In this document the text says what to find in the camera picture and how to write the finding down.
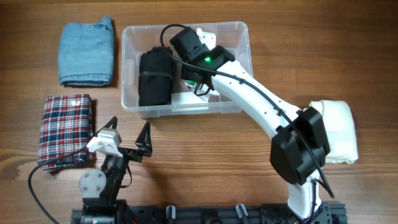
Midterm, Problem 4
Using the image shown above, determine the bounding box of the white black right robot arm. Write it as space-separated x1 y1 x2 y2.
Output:
170 25 333 223

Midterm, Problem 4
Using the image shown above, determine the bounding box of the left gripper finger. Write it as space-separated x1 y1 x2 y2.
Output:
135 121 152 149
99 116 118 134

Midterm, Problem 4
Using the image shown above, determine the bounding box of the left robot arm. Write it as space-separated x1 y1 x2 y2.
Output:
70 117 152 224

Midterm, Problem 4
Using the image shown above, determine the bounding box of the white printed t-shirt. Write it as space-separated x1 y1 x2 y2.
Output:
185 28 220 103

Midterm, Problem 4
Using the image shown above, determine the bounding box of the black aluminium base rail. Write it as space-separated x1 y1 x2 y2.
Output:
70 202 348 224

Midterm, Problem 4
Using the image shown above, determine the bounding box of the folded blue denim cloth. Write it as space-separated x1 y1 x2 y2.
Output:
58 16 114 86

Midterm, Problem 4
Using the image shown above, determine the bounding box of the black cloth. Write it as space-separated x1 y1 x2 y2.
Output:
138 47 177 106

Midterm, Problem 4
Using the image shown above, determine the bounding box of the clear plastic storage bin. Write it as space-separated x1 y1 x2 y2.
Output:
121 21 253 118

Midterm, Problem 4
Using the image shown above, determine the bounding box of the cream cloth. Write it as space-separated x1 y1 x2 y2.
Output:
309 100 358 164

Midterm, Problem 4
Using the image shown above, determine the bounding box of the folded red plaid cloth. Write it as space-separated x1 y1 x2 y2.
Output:
37 94 93 173

